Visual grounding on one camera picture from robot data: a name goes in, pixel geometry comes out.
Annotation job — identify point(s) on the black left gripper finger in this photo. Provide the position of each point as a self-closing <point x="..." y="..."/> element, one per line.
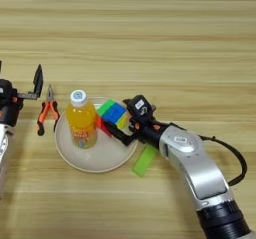
<point x="0" y="66"/>
<point x="38" y="79"/>

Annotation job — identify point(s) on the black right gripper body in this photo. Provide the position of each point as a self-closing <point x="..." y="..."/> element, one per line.
<point x="148" y="131"/>

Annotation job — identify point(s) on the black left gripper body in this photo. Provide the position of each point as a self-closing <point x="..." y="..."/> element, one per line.
<point x="11" y="111"/>

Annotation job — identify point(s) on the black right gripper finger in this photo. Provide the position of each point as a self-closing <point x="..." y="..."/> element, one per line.
<point x="128" y="103"/>
<point x="119" y="133"/>

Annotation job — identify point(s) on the multicoloured puzzle cube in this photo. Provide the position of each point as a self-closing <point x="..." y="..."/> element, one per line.
<point x="113" y="113"/>

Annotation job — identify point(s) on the green rectangular block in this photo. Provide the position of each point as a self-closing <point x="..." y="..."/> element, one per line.
<point x="145" y="161"/>

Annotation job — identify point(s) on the orange juice bottle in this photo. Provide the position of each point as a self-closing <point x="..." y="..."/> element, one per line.
<point x="81" y="123"/>

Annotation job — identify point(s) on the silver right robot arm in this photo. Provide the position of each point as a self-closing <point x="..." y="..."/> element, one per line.
<point x="200" y="166"/>

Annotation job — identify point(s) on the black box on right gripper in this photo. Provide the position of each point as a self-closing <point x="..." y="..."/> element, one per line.
<point x="141" y="106"/>

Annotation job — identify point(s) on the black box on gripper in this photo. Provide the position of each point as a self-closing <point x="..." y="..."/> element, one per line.
<point x="6" y="89"/>
<point x="141" y="106"/>

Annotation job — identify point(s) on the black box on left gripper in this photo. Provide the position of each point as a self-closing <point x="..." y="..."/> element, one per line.
<point x="6" y="89"/>

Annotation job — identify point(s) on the beige round plate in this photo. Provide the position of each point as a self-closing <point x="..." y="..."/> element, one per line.
<point x="103" y="156"/>

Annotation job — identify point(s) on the orange and black pliers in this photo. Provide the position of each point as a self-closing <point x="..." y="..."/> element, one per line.
<point x="41" y="118"/>

